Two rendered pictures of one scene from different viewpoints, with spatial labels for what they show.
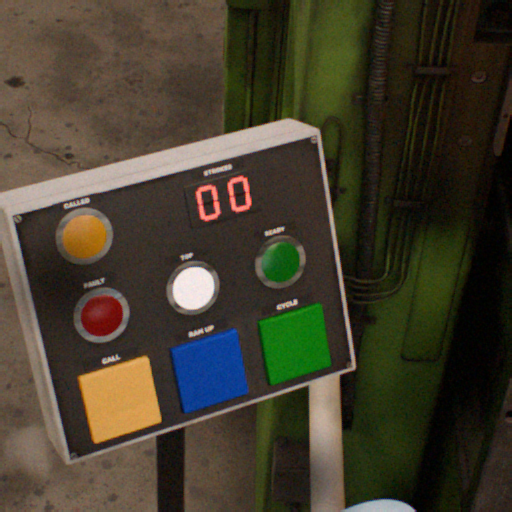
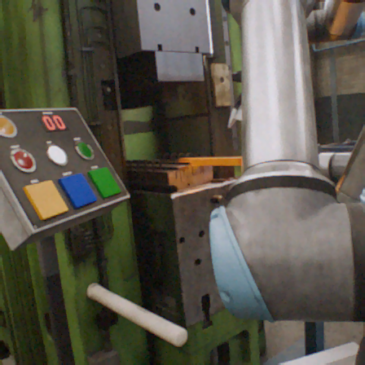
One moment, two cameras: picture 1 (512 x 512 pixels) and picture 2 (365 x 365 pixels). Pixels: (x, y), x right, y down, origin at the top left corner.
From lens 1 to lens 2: 1.03 m
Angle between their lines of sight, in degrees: 50
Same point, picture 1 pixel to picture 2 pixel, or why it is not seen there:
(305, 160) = (76, 116)
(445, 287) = (127, 232)
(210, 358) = (76, 182)
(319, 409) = (107, 295)
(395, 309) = (113, 250)
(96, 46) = not seen: outside the picture
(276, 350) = (99, 182)
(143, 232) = (28, 129)
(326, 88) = not seen: hidden behind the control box
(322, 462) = (123, 302)
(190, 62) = not seen: outside the picture
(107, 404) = (41, 199)
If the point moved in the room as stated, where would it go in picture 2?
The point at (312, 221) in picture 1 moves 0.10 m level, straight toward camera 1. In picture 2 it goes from (88, 138) to (104, 136)
